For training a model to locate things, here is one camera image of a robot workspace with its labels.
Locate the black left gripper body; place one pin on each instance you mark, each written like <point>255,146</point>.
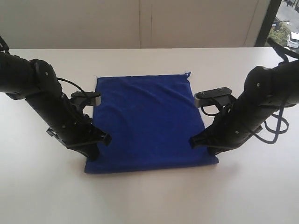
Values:
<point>67,122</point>

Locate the black window frame post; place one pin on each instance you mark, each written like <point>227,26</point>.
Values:
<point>267,23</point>

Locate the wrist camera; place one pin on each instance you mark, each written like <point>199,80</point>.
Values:
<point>218,97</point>
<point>83,99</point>

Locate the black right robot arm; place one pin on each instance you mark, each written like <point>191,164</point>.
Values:
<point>266,93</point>

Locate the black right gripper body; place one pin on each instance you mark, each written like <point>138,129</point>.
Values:
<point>234,128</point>

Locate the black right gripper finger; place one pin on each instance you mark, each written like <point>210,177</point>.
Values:
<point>205,138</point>
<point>214,151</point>

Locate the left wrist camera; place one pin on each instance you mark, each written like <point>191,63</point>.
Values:
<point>83,99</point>

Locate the blue towel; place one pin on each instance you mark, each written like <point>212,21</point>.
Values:
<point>150,120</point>

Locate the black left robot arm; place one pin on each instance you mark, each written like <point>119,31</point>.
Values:
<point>35,81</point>

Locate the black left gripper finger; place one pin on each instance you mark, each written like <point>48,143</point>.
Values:
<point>104,138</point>
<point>90,151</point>

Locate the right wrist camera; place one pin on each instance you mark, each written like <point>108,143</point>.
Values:
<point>218,97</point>

